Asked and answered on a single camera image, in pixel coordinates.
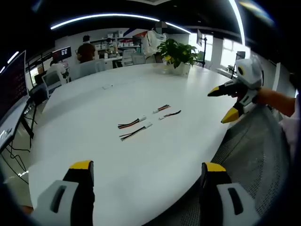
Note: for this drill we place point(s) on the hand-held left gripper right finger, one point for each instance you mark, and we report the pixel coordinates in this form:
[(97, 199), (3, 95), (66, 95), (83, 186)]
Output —
[(216, 188)]

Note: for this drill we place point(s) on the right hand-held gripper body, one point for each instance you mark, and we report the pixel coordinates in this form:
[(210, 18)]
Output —
[(252, 73)]

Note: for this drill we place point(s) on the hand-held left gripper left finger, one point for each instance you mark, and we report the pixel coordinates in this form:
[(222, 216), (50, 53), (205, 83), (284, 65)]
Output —
[(77, 188)]

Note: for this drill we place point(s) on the grey mesh chair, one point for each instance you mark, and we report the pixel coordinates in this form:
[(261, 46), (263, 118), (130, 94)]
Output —
[(254, 150)]

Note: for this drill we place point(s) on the white ceiling light strip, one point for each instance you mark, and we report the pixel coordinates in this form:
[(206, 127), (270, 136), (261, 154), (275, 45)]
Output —
[(240, 21), (105, 17)]

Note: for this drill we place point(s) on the person's white shirt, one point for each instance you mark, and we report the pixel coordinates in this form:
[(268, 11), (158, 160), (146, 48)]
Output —
[(294, 131)]

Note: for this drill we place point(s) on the monitor on black stand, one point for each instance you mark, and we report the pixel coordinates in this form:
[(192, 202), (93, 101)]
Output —
[(201, 38)]

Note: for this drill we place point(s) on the potted green plant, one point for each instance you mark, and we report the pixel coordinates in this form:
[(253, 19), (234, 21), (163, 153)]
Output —
[(176, 53)]

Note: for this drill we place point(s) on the desk with black legs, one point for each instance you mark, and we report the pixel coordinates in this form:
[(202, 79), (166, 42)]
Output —
[(9, 131)]

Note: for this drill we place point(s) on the white office chair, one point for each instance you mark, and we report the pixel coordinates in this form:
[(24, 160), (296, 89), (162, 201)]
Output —
[(92, 67), (128, 57), (53, 81)]

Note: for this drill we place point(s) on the shelf with white boxes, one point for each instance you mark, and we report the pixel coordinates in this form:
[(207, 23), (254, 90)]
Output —
[(113, 43)]

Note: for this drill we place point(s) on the large monitor with text screen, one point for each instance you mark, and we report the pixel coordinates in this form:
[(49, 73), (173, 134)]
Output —
[(13, 80)]

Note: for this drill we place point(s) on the dark monitor with red screen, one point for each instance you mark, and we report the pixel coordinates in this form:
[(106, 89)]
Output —
[(62, 53)]

